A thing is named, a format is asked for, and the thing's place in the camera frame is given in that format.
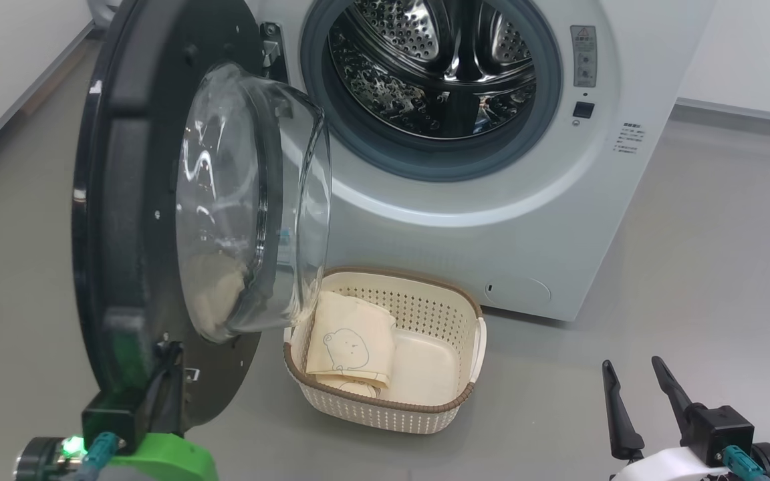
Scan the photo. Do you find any teal camera connector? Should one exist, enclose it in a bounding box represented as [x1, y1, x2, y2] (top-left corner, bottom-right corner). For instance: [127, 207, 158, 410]
[84, 432, 120, 472]
[723, 446, 770, 481]

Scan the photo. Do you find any black round glass washer door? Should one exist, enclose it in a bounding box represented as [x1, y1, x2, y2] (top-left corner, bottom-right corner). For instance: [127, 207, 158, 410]
[71, 0, 332, 432]

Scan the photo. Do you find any stainless steel washing machine drum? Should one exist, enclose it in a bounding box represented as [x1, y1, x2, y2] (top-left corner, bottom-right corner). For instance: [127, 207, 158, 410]
[328, 0, 538, 140]

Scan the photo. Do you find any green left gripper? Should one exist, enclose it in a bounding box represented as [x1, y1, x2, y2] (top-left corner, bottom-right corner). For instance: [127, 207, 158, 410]
[101, 339, 219, 481]

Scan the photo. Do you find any cream perforated laundry basket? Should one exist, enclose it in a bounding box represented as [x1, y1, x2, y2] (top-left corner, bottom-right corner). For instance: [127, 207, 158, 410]
[283, 267, 487, 435]

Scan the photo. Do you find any white front-load washing machine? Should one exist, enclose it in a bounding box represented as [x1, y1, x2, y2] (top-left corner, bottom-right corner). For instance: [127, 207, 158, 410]
[245, 0, 717, 323]

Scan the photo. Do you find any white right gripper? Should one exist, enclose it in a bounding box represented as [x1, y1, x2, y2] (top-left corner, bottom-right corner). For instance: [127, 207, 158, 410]
[602, 356, 737, 481]

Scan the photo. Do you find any teal left camera connector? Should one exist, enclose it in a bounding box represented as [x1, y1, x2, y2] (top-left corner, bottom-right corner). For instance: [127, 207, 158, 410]
[84, 432, 120, 472]

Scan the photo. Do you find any cream garment with bear print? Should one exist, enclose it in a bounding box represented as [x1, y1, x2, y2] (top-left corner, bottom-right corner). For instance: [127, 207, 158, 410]
[306, 291, 397, 388]

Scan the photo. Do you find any teal right camera connector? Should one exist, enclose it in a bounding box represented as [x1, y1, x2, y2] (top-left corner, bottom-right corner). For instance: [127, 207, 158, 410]
[723, 446, 770, 481]

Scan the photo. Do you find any grey warning sticker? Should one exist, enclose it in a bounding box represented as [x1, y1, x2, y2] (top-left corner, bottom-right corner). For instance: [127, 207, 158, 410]
[571, 25, 598, 88]

